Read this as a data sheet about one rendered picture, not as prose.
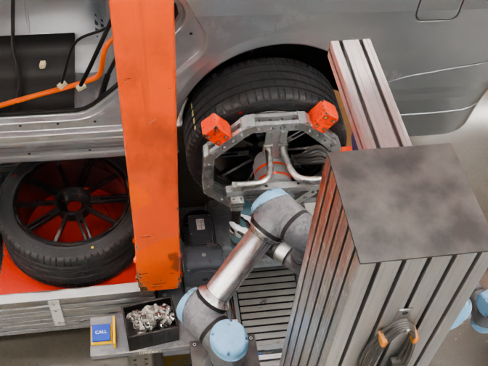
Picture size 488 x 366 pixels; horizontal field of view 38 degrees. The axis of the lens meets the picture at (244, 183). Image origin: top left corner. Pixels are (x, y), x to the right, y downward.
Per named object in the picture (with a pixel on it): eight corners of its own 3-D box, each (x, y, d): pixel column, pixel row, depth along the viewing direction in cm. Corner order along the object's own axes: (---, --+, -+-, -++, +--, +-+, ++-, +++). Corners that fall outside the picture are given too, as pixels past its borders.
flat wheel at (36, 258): (123, 157, 359) (119, 125, 341) (171, 259, 323) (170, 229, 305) (-10, 197, 339) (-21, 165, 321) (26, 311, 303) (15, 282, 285)
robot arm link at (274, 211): (194, 348, 220) (301, 210, 210) (165, 314, 226) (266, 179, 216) (214, 345, 230) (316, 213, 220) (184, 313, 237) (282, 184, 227)
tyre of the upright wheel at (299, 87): (298, 171, 338) (362, 70, 292) (308, 211, 324) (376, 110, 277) (163, 154, 315) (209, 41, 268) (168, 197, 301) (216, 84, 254)
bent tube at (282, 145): (321, 145, 277) (325, 126, 268) (332, 184, 265) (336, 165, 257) (277, 148, 274) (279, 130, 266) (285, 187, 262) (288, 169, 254)
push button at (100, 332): (110, 325, 281) (110, 322, 279) (110, 341, 276) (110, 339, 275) (92, 327, 280) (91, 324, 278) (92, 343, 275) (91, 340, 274)
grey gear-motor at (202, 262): (213, 230, 358) (215, 187, 330) (224, 304, 332) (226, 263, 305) (177, 234, 355) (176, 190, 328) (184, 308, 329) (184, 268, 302)
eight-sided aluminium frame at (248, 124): (324, 194, 313) (345, 107, 270) (327, 207, 308) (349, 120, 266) (200, 205, 305) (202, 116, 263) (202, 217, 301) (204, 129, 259)
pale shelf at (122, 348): (197, 310, 291) (197, 306, 289) (202, 348, 281) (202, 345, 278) (90, 320, 285) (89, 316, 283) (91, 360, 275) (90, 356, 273)
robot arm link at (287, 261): (319, 258, 259) (316, 270, 265) (295, 242, 262) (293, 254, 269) (308, 272, 255) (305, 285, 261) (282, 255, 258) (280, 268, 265)
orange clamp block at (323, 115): (319, 119, 275) (335, 104, 270) (323, 134, 270) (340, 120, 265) (306, 112, 271) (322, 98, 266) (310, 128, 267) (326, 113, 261)
